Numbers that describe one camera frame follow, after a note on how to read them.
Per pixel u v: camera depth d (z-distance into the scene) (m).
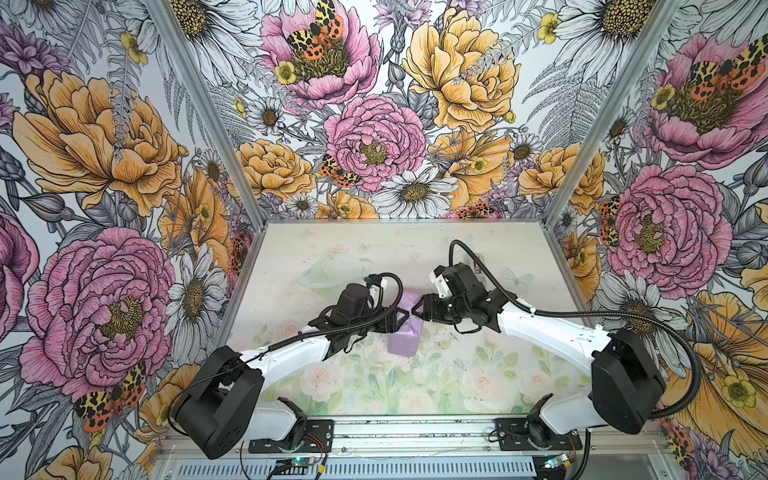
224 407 0.42
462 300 0.65
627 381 0.42
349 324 0.66
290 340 0.54
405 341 0.81
